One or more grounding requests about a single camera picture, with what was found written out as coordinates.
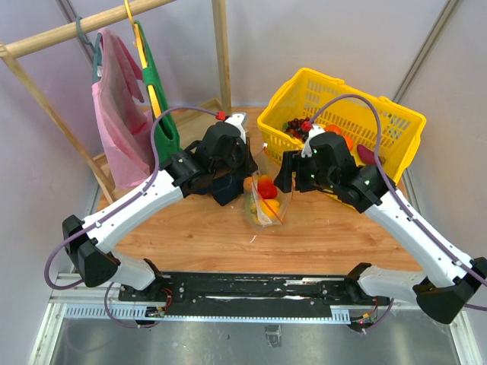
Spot purple eggplant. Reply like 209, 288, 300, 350
356, 144, 376, 165

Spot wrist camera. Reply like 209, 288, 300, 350
301, 124, 325, 158
215, 111, 249, 141

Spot orange tangerine fruit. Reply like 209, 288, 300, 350
243, 176, 257, 192

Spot pink shirt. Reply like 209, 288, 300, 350
92, 27, 154, 189

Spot dark navy cloth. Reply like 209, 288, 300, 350
209, 176, 244, 206

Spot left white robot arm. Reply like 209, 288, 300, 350
63, 113, 257, 301

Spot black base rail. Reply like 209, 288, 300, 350
119, 271, 390, 319

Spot purple grape bunch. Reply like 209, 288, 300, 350
283, 118, 313, 141

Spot yellow bell pepper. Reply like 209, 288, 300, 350
259, 199, 280, 220

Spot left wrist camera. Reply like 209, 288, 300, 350
215, 111, 249, 141

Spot clear zip top bag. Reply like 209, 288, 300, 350
243, 143, 294, 229

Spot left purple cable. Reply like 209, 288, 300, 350
43, 105, 218, 330

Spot yellow plastic basket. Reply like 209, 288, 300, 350
257, 68, 426, 185

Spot orange tangerines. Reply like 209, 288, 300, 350
324, 124, 354, 151

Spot teal clothes hanger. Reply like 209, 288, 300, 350
75, 16, 103, 84

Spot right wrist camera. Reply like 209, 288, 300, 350
301, 124, 325, 158

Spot green shirt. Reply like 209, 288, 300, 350
133, 21, 183, 163

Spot yellow clothes hanger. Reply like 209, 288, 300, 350
124, 0, 161, 118

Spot red bell pepper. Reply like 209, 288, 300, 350
257, 175, 278, 199

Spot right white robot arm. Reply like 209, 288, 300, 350
274, 132, 486, 324

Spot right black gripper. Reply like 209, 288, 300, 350
274, 150, 336, 193

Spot wooden clothes rack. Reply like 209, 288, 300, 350
0, 0, 251, 203

